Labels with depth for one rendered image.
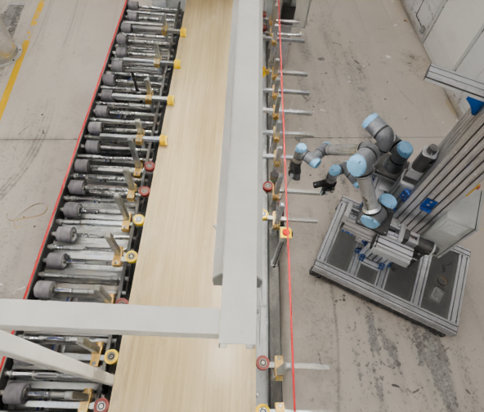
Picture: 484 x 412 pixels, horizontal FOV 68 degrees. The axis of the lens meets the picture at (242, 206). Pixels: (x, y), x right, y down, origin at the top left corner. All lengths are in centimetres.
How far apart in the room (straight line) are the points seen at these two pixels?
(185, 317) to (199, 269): 170
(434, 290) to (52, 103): 451
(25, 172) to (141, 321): 372
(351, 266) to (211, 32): 268
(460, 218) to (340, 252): 113
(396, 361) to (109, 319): 300
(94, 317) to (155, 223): 187
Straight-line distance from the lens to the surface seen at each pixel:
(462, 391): 375
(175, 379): 228
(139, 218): 261
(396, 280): 349
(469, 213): 275
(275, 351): 251
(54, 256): 272
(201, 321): 72
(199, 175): 277
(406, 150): 281
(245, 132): 95
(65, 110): 479
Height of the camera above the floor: 316
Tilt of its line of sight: 59 degrees down
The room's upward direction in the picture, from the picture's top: 7 degrees clockwise
